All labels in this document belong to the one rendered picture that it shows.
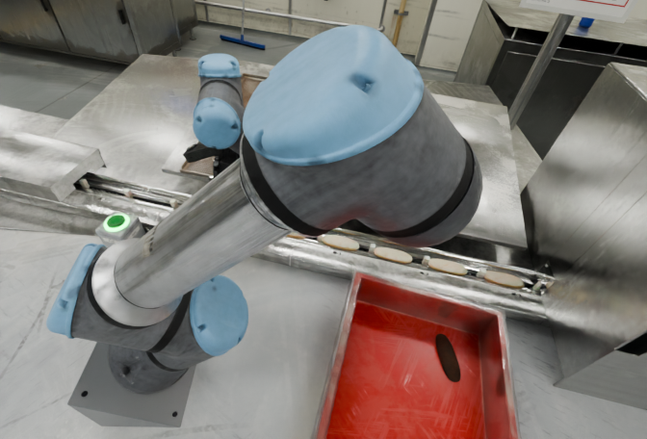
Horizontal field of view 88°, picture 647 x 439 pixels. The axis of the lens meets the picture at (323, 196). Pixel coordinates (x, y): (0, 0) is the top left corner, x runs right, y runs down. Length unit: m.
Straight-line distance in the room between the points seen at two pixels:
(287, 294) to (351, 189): 0.63
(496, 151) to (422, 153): 1.00
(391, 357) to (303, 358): 0.19
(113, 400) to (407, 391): 0.53
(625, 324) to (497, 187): 0.51
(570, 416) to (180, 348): 0.75
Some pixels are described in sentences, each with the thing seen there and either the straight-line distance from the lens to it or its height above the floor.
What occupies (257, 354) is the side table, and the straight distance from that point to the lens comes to 0.78.
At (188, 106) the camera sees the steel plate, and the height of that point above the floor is 0.82.
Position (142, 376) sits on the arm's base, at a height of 0.94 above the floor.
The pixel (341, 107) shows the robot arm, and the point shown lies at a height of 1.46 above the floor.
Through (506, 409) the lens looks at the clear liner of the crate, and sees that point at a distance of 0.74.
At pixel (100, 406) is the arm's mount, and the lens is 0.71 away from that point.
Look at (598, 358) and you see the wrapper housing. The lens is 0.82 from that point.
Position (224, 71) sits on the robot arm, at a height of 1.28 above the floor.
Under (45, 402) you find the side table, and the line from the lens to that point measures 0.88.
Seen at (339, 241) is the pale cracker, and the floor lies 0.86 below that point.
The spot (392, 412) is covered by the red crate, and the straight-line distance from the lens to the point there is 0.77.
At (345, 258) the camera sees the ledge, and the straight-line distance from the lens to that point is 0.86.
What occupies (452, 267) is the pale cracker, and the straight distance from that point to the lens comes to 0.93.
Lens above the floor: 1.55
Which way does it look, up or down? 44 degrees down
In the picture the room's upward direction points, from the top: 6 degrees clockwise
